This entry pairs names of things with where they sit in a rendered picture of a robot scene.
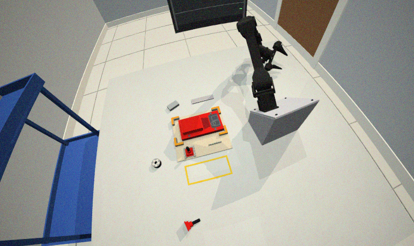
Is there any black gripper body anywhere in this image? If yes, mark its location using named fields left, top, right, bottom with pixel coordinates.
left=261, top=41, right=282, bottom=72

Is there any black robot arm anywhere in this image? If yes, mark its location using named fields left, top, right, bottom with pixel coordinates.
left=236, top=16, right=279, bottom=112

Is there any black toy tyre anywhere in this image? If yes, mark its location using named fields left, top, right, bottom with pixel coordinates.
left=151, top=159, right=162, bottom=168

